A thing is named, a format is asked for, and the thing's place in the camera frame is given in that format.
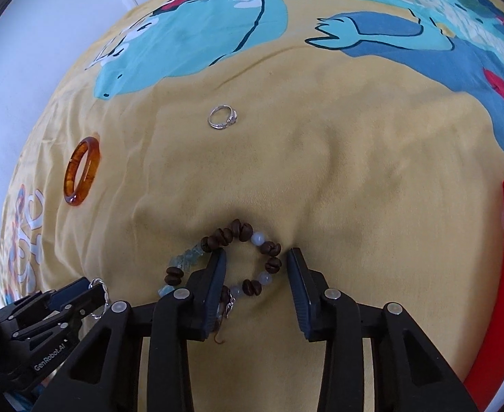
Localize amber bangle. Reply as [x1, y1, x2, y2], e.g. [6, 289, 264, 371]
[64, 136, 102, 207]

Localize yellow dinosaur printed blanket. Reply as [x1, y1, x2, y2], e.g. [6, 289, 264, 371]
[0, 0, 504, 412]

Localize silver twisted hoop bracelet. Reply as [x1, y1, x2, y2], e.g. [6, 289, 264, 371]
[88, 277, 111, 320]

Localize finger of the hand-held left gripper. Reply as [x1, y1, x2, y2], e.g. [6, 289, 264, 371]
[0, 277, 92, 327]
[9, 288, 109, 344]

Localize small silver ornament ring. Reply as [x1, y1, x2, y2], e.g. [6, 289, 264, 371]
[207, 104, 241, 130]

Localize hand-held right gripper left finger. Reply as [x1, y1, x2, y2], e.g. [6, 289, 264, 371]
[31, 250, 227, 412]

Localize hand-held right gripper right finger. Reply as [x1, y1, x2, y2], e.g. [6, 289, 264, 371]
[287, 248, 480, 412]

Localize brown beaded bracelet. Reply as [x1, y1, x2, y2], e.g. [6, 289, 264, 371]
[157, 219, 283, 346]

